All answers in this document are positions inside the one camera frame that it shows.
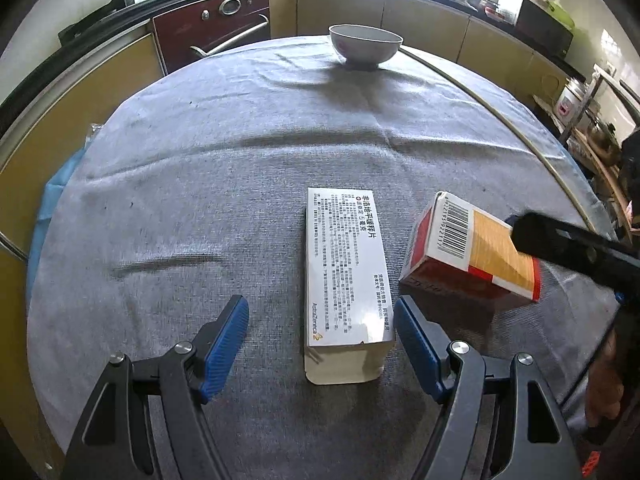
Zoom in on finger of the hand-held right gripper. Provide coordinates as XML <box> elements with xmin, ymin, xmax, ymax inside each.
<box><xmin>510</xmin><ymin>211</ymin><xmax>640</xmax><ymax>306</ymax></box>

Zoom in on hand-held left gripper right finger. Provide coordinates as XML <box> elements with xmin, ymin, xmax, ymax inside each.
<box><xmin>394</xmin><ymin>295</ymin><xmax>583</xmax><ymax>480</ymax></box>

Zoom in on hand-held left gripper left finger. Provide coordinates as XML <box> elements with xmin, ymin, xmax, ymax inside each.
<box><xmin>60</xmin><ymin>294</ymin><xmax>250</xmax><ymax>480</ymax></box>

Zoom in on red and yellow box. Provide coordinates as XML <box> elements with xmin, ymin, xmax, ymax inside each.
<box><xmin>398</xmin><ymin>191</ymin><xmax>543</xmax><ymax>303</ymax></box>

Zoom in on white medicine box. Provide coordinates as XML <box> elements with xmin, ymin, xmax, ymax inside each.
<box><xmin>303</xmin><ymin>187</ymin><xmax>396</xmax><ymax>386</ymax></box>

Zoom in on person's right hand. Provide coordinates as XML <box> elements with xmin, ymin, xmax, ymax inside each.
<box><xmin>586</xmin><ymin>337</ymin><xmax>627</xmax><ymax>442</ymax></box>

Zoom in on metal storage rack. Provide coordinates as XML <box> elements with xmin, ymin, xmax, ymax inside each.
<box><xmin>560</xmin><ymin>65</ymin><xmax>640</xmax><ymax>241</ymax></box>

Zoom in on metal pot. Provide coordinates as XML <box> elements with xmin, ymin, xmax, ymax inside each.
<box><xmin>587</xmin><ymin>120</ymin><xmax>621</xmax><ymax>161</ymax></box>

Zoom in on white rice cooker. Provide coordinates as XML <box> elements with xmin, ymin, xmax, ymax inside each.
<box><xmin>554</xmin><ymin>77</ymin><xmax>588</xmax><ymax>128</ymax></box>

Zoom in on grey tablecloth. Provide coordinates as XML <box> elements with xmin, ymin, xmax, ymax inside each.
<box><xmin>27</xmin><ymin>35</ymin><xmax>621</xmax><ymax>480</ymax></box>

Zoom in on black microwave oven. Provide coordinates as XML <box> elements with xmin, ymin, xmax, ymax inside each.
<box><xmin>515</xmin><ymin>0</ymin><xmax>575</xmax><ymax>58</ymax></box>

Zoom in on green bag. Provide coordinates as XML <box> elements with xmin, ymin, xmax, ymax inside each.
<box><xmin>520</xmin><ymin>0</ymin><xmax>576</xmax><ymax>31</ymax></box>

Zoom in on white ceramic bowl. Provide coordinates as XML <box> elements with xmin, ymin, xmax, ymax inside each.
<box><xmin>328</xmin><ymin>24</ymin><xmax>404</xmax><ymax>66</ymax></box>

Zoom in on yellow base cabinets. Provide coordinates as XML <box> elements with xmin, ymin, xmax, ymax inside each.
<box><xmin>0</xmin><ymin>0</ymin><xmax>576</xmax><ymax>261</ymax></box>

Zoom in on black kitchen countertop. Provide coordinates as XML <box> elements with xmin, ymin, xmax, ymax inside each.
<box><xmin>0</xmin><ymin>0</ymin><xmax>591</xmax><ymax>111</ymax></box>

